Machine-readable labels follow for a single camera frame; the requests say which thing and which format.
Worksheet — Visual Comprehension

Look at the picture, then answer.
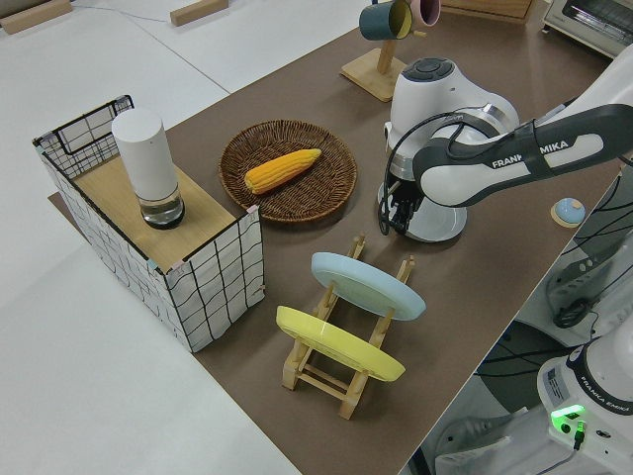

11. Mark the dark round pedestal base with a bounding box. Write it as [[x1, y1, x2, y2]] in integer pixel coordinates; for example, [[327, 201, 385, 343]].
[[474, 319, 594, 397]]

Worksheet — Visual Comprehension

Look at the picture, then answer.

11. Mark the pink mug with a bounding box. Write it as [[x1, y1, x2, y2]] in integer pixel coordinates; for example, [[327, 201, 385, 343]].
[[408, 0, 441, 27]]

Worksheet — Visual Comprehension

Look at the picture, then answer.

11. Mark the wooden drawer box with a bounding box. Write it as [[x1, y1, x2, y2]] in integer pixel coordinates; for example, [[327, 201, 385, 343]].
[[438, 0, 535, 24]]

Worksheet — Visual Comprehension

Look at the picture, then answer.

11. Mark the white robot mount foot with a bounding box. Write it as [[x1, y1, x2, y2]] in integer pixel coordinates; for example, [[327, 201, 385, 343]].
[[434, 413, 545, 475], [543, 232, 619, 323]]

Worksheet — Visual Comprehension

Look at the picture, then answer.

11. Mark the brown wicker basket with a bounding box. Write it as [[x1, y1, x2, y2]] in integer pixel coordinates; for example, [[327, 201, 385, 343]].
[[218, 118, 359, 228]]

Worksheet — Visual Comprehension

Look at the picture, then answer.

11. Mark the teal mug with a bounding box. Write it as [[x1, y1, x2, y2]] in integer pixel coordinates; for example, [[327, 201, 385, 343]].
[[358, 0, 414, 42]]

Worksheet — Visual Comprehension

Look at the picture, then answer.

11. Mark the white cylinder with clear base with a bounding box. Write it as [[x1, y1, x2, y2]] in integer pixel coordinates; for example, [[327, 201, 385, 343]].
[[111, 108, 187, 231]]

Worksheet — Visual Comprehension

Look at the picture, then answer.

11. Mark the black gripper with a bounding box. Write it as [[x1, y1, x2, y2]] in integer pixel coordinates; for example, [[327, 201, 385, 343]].
[[388, 181, 423, 236]]

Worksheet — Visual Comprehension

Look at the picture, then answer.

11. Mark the blue service bell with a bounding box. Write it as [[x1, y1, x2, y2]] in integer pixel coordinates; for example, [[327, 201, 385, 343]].
[[550, 197, 588, 229]]

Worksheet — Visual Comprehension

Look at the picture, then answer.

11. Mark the light blue plate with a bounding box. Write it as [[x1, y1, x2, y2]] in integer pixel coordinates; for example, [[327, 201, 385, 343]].
[[311, 251, 427, 322]]

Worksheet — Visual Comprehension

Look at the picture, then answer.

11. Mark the black wire basket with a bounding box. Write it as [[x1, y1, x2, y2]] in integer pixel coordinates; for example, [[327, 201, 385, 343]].
[[51, 92, 136, 180]]

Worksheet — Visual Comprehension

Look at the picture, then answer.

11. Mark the gray plate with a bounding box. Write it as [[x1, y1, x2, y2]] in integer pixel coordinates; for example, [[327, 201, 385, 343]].
[[404, 197, 469, 243]]

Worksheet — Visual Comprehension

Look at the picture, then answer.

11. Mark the yellow plate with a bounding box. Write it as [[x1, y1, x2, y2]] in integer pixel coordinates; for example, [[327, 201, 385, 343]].
[[275, 305, 407, 383]]

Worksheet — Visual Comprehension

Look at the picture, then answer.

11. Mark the yellow corn cob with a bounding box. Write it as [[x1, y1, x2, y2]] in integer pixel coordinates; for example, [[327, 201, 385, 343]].
[[244, 147, 323, 196]]

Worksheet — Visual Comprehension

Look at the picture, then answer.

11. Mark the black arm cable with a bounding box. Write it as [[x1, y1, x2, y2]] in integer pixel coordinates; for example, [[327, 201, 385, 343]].
[[377, 109, 538, 238]]

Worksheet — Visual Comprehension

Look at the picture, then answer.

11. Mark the grid-patterned white box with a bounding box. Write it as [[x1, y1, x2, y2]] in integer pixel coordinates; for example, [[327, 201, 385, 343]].
[[32, 131, 267, 354]]

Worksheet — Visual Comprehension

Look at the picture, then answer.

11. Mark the cream toaster oven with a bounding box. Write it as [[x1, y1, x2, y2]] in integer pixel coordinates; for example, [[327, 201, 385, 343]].
[[539, 0, 633, 65]]

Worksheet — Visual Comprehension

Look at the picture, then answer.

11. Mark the wooden mug tree stand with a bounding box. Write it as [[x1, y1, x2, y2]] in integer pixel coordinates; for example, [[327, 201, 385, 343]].
[[339, 28, 427, 104]]

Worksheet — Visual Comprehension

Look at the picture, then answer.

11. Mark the wooden plate rack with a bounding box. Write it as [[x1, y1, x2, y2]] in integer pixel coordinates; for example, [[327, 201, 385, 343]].
[[280, 233, 416, 421]]

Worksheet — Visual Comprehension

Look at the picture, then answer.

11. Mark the wooden block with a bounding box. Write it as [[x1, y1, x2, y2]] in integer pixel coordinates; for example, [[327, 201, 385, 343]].
[[0, 0, 74, 36], [169, 0, 239, 27]]

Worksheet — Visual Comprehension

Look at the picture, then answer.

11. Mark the brown table mat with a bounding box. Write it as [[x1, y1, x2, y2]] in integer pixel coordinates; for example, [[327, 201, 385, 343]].
[[46, 0, 633, 475]]

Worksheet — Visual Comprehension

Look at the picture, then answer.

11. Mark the thin blue cable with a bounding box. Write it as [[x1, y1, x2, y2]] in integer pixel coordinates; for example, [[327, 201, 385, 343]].
[[71, 2, 170, 25]]

